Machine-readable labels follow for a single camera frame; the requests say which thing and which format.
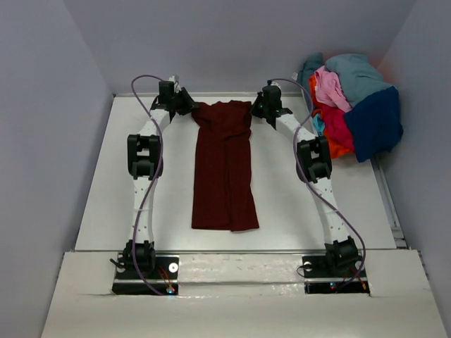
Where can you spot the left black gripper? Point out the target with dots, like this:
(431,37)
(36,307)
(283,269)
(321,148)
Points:
(188,100)

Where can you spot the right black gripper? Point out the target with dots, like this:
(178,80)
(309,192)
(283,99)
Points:
(254,108)

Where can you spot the maroon t shirt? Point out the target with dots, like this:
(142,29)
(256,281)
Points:
(223,197)

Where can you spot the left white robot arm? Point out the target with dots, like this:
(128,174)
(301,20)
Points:
(145,166)

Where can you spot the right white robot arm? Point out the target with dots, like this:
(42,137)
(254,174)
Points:
(342,258)

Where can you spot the pink t shirt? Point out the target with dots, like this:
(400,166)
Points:
(328,90)

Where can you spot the teal t shirt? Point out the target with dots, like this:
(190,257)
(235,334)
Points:
(309,66)

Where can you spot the orange t shirt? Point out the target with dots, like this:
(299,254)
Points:
(336,148)

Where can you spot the grey blue t shirt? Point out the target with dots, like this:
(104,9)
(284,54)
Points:
(358,78)

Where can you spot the navy blue t shirt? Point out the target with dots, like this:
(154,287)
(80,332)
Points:
(375,124)

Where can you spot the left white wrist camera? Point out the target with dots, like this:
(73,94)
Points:
(175,80)

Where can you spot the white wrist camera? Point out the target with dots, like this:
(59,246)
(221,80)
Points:
(273,83)
(175,80)

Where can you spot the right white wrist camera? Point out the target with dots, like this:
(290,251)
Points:
(273,83)

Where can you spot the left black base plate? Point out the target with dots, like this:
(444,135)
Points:
(163,279)

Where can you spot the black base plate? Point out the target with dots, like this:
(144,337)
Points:
(319,279)
(163,279)

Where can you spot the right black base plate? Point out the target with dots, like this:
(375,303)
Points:
(319,279)

